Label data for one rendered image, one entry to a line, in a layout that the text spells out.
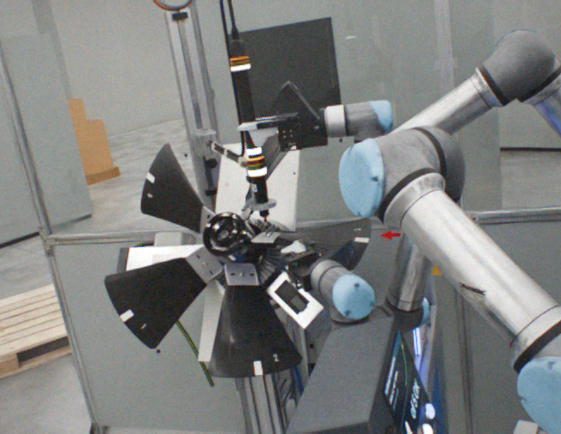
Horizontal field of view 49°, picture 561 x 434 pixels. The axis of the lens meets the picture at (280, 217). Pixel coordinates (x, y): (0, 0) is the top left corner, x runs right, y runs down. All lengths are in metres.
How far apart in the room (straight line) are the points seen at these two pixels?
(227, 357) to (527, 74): 0.88
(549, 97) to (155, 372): 2.04
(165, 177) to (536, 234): 1.24
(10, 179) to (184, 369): 4.53
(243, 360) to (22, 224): 5.73
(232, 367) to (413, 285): 0.49
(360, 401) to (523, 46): 0.81
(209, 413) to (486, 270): 2.12
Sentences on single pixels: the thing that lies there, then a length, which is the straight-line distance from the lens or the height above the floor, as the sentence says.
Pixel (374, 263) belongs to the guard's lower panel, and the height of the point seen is 0.83.
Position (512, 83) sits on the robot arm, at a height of 1.52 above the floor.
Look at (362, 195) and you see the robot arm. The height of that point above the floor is 1.42.
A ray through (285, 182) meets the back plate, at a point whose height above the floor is 1.25.
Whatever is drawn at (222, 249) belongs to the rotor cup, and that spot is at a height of 1.19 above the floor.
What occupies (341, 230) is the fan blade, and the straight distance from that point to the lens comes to 1.56.
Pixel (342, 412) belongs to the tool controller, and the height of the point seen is 1.25.
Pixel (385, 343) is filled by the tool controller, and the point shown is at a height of 1.25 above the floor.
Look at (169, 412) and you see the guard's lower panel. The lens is 2.96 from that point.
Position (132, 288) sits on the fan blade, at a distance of 1.66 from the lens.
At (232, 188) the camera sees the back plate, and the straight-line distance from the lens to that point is 1.94.
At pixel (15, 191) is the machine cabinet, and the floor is 0.54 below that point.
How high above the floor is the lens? 1.67
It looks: 16 degrees down
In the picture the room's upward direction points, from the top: 9 degrees counter-clockwise
